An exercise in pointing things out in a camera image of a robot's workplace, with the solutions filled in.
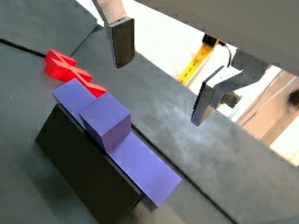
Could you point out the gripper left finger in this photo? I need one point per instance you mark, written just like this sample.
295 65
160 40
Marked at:
120 30

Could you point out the black angle fixture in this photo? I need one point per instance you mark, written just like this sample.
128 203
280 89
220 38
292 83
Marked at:
104 189

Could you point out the red E-shaped block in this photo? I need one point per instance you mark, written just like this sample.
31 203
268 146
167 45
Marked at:
61 68

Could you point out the purple E-shaped block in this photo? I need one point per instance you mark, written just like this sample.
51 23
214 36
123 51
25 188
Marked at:
105 119

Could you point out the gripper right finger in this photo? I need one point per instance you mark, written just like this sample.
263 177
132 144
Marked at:
242 72

